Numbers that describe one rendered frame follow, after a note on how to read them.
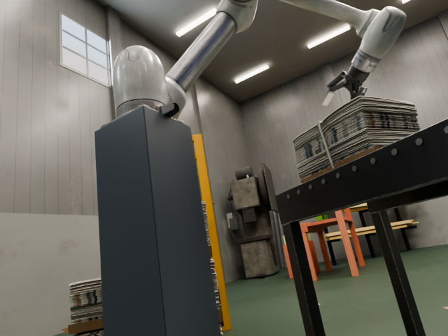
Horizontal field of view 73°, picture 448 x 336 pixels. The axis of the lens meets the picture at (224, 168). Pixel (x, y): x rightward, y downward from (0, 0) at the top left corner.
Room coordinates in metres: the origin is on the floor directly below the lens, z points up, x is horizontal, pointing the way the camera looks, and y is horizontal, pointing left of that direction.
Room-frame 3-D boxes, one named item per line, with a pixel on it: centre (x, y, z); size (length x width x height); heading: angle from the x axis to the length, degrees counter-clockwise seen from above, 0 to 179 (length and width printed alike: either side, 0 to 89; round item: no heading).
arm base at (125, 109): (0.83, 0.20, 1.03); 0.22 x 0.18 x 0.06; 61
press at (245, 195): (8.32, -0.58, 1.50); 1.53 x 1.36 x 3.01; 151
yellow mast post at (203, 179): (2.96, 0.22, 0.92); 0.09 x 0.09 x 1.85; 9
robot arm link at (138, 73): (0.85, 0.22, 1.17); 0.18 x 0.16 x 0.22; 4
